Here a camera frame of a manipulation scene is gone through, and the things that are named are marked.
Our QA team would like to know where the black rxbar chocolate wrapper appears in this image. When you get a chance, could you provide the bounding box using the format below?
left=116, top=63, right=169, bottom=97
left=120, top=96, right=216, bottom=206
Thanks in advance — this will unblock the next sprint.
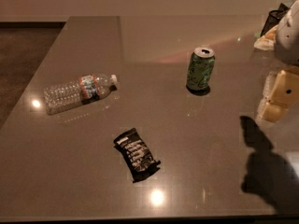
left=113, top=128, right=161, bottom=183

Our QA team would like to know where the green soda can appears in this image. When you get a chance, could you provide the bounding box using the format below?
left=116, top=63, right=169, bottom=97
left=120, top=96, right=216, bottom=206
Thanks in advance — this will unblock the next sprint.
left=186, top=47, right=216, bottom=91

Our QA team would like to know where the clear plastic water bottle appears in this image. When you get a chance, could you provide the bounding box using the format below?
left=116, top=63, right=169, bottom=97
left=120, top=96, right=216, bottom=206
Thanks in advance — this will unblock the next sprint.
left=44, top=74, right=118, bottom=115

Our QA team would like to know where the black mesh cup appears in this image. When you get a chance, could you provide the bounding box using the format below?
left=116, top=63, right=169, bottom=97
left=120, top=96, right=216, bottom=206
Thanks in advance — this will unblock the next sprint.
left=261, top=10, right=286, bottom=35

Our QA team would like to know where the pale crumpled item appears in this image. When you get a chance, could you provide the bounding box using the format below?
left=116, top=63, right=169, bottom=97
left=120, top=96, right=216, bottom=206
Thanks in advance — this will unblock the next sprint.
left=254, top=26, right=278, bottom=50

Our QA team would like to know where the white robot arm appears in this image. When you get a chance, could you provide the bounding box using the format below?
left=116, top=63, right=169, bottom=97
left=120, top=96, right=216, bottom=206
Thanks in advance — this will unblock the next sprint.
left=254, top=0, right=299, bottom=123

